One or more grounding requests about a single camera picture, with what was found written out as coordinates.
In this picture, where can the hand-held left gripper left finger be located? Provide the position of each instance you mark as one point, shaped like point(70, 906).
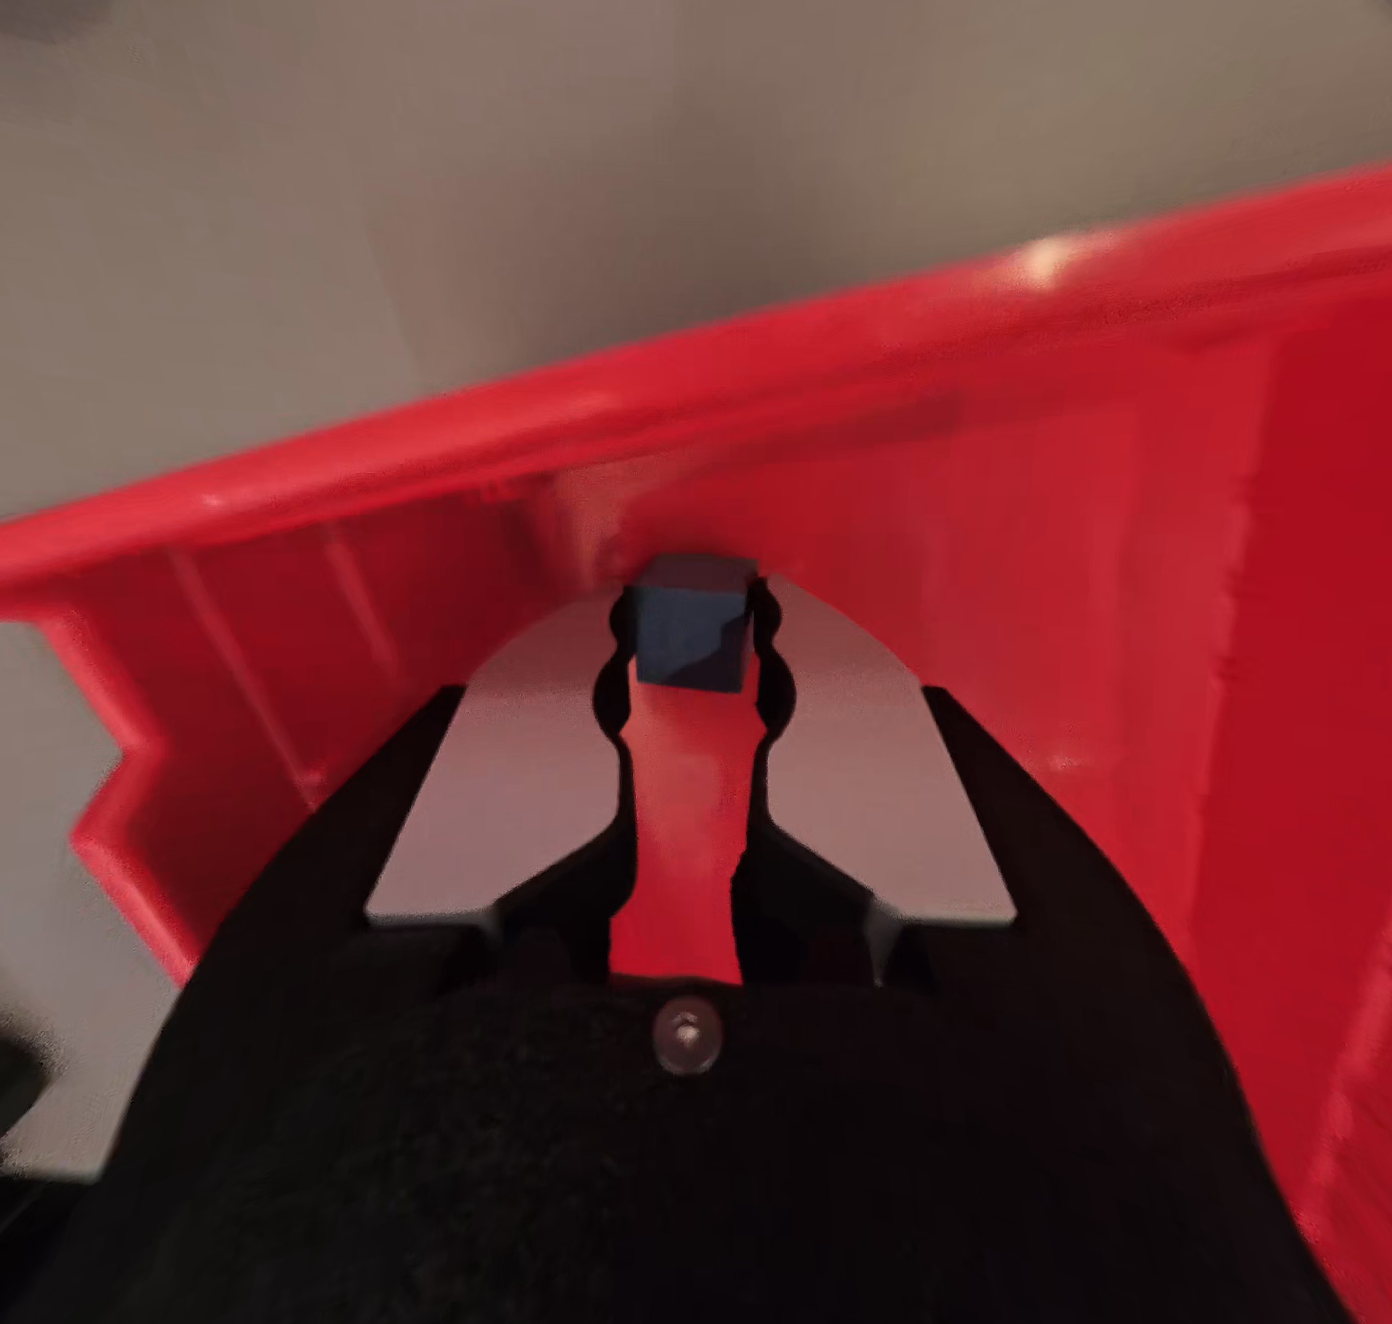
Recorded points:
point(495, 785)

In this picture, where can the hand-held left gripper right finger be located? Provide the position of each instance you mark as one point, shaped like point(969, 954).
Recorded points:
point(887, 785)

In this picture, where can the light blue wooden cube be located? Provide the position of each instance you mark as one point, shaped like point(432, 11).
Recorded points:
point(691, 623)

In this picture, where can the red plastic bin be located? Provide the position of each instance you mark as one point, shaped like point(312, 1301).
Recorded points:
point(1087, 584)

